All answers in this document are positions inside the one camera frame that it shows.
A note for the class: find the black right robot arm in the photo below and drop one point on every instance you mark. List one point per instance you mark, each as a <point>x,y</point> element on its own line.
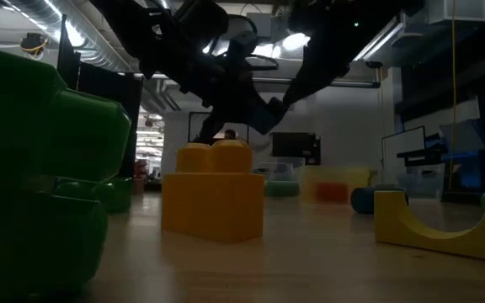
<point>352,17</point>

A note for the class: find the person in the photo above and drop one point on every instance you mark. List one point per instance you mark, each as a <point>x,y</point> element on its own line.
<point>230,134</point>

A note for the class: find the white ceiling box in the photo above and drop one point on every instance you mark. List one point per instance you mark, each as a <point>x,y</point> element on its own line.
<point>465,10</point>

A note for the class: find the black monitor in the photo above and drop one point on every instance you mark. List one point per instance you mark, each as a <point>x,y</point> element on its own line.
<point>295,147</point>

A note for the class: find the blue rounded bar block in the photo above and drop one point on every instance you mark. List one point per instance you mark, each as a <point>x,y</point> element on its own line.
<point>362,200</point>

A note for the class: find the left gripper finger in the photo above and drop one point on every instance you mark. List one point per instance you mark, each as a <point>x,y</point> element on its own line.
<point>211,126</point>
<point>242,103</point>

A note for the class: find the small clear plastic bin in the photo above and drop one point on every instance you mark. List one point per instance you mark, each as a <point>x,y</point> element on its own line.
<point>276,170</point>
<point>419,181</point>

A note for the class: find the tan block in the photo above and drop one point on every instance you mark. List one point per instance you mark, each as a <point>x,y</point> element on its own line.
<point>139,187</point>

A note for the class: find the yellow stud block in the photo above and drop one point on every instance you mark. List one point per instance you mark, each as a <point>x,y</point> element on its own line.
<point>213,202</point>

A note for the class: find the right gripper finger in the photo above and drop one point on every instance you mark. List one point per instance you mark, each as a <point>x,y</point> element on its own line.
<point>288,101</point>

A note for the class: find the yellow arch block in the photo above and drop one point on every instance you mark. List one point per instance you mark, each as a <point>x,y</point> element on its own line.
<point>394,227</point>

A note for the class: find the black desk stand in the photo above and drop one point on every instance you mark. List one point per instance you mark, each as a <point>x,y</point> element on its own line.
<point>423,156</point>

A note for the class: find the green cylinder block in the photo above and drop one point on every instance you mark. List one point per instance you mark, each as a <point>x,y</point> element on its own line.
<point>282,189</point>

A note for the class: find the yellow translucent plastic bin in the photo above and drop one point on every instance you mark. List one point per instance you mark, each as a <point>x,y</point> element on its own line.
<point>310,181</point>

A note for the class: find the silver ventilation duct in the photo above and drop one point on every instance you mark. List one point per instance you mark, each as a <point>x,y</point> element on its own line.
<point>99,54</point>

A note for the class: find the white ceiling pipe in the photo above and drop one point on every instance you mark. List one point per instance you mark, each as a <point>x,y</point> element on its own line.
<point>360,83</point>

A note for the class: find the black partition panel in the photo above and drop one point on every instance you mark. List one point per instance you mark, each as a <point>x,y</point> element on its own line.
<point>99,109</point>

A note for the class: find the white board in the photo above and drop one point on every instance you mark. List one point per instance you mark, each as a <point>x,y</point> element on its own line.
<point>402,147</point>

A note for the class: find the red stud block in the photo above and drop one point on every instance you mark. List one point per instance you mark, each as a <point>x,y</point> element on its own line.
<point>332,192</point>

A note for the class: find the black ceiling-hung device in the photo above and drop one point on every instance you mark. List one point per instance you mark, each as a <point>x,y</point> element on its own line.
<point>33,43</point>

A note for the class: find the green two-stud block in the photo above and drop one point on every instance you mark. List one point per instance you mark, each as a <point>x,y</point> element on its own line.
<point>23,126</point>
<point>114,195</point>

